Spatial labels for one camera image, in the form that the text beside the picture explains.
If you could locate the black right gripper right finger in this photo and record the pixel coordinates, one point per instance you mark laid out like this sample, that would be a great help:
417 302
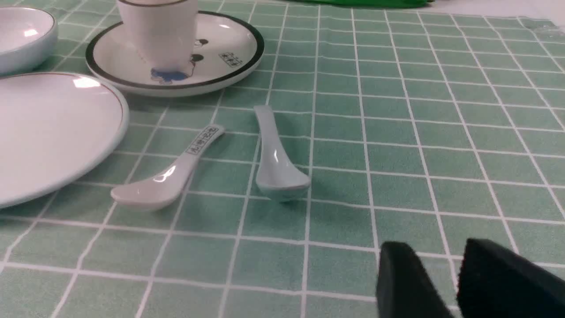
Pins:
495 282

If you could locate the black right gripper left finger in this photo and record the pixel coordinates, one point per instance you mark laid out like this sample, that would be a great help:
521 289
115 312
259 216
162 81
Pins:
403 288

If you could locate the pale blue ceramic spoon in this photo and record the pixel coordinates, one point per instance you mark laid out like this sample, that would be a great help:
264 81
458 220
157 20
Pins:
277 177

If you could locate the pale blue shallow bowl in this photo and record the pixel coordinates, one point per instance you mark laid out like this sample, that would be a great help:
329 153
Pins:
27 38

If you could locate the white spoon with characters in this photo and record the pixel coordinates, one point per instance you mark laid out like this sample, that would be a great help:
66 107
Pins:
165 187

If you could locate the black-rimmed cartoon plate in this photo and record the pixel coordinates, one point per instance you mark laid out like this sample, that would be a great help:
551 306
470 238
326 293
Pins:
226 50

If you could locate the black-rimmed white cup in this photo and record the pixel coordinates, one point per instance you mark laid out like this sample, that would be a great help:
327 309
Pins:
163 31

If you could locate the pale blue large plate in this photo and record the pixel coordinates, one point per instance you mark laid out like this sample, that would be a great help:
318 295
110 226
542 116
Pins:
55 128

